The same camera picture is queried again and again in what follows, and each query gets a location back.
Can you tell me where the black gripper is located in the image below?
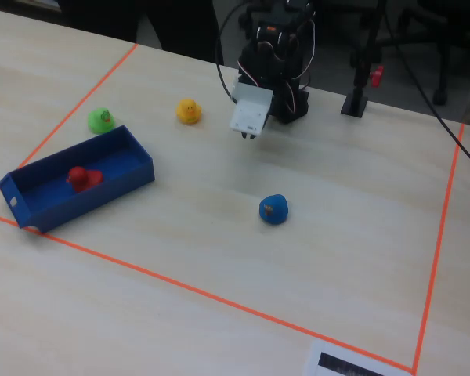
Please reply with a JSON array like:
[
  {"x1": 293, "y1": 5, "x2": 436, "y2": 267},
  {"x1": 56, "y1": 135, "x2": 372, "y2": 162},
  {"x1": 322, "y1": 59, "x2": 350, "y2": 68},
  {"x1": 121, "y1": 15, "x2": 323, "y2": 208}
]
[{"x1": 237, "y1": 38, "x2": 298, "y2": 141}]

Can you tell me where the yellow rubber duck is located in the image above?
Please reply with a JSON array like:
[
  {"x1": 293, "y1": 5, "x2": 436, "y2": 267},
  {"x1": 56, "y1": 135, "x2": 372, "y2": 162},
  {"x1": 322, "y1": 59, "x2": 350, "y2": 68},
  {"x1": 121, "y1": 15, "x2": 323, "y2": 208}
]
[{"x1": 175, "y1": 98, "x2": 203, "y2": 126}]

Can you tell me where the blue rubber duck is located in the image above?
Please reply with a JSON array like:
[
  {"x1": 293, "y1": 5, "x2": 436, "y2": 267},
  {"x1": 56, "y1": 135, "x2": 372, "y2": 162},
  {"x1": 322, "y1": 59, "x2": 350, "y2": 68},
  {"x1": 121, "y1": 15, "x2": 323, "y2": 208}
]
[{"x1": 258, "y1": 193, "x2": 290, "y2": 226}]

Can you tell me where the blue rectangular plastic box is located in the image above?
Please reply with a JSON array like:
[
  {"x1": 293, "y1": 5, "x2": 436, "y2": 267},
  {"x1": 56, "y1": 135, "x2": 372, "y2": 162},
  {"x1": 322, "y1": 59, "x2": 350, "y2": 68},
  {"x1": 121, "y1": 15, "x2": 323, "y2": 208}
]
[{"x1": 0, "y1": 125, "x2": 156, "y2": 235}]

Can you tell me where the green rubber duck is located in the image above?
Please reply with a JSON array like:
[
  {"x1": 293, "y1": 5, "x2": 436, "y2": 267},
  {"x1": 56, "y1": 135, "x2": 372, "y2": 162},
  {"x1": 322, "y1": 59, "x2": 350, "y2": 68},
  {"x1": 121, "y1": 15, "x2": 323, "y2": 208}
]
[{"x1": 87, "y1": 107, "x2": 117, "y2": 136}]

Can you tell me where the black clamp stand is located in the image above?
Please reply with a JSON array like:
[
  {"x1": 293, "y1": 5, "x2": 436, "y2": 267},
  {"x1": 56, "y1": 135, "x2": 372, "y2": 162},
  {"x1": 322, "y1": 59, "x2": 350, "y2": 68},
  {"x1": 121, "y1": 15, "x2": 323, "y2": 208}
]
[{"x1": 339, "y1": 0, "x2": 389, "y2": 119}]

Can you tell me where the red clamp knob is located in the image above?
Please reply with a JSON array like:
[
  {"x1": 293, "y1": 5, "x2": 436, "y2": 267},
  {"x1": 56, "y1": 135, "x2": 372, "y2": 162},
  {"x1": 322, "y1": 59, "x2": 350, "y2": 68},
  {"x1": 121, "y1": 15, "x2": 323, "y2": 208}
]
[{"x1": 369, "y1": 65, "x2": 385, "y2": 88}]

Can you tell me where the orange tape strip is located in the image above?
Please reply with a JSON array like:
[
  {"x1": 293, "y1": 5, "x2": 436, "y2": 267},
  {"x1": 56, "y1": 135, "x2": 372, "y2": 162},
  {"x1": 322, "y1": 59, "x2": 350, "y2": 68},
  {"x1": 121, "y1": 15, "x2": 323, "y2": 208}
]
[
  {"x1": 0, "y1": 42, "x2": 140, "y2": 208},
  {"x1": 0, "y1": 210, "x2": 415, "y2": 373},
  {"x1": 411, "y1": 123, "x2": 466, "y2": 375}
]

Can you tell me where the black office chair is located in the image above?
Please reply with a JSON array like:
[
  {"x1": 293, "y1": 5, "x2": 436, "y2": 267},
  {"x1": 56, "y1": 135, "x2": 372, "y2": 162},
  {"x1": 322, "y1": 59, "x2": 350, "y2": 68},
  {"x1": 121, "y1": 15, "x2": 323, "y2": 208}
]
[{"x1": 391, "y1": 0, "x2": 470, "y2": 107}]

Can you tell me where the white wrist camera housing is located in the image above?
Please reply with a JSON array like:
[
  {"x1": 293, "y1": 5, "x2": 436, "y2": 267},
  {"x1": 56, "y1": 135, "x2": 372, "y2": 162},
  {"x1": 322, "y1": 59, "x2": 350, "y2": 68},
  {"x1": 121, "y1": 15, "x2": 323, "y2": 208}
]
[{"x1": 229, "y1": 74, "x2": 276, "y2": 138}]

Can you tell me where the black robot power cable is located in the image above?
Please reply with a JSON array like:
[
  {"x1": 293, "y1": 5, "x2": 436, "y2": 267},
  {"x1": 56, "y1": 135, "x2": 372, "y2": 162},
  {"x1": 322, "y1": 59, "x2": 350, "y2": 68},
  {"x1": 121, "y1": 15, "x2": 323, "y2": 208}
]
[{"x1": 215, "y1": 2, "x2": 255, "y2": 105}]

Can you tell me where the long black cable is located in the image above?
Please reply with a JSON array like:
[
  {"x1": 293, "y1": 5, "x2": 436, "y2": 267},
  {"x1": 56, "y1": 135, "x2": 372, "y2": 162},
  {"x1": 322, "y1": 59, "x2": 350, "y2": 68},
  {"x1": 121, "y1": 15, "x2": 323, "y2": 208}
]
[{"x1": 381, "y1": 0, "x2": 470, "y2": 176}]

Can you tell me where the white desk cable grommet plate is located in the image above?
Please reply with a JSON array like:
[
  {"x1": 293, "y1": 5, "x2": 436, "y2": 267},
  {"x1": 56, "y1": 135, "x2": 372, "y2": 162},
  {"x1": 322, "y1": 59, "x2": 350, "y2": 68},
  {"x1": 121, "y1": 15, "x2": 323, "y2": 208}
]
[{"x1": 303, "y1": 339, "x2": 413, "y2": 376}]

